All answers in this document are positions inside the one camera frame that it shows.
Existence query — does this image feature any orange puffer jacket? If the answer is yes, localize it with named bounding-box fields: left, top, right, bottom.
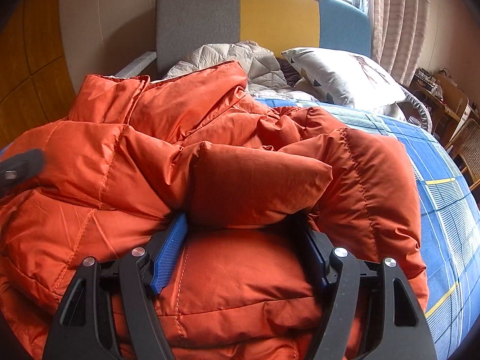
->
left=1, top=62, right=429, bottom=359

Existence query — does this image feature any blue plaid bed sheet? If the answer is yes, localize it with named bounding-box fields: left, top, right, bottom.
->
left=254, top=97, right=480, bottom=360

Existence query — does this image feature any wooden chair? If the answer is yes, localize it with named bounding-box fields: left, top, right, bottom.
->
left=446, top=119, right=480, bottom=193

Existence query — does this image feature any grey frilled cushion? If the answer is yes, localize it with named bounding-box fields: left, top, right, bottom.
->
left=383, top=86, right=433, bottom=133

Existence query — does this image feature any cluttered wooden desk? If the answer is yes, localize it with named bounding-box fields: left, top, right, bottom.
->
left=408, top=67, right=479, bottom=146

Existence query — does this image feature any grey yellow blue headboard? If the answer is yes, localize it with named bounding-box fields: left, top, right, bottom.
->
left=155, top=0, right=371, bottom=75

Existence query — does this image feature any white printed pillow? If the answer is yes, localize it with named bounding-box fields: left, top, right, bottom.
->
left=281, top=47, right=405, bottom=115

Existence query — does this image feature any beige quilted jacket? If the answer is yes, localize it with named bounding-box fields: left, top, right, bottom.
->
left=164, top=41, right=320, bottom=107

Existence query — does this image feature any pink striped curtain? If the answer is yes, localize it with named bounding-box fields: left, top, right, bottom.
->
left=368, top=0, right=431, bottom=86

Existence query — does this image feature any grey bed side rail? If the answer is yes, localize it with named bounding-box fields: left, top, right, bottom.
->
left=114, top=50, right=158, bottom=78

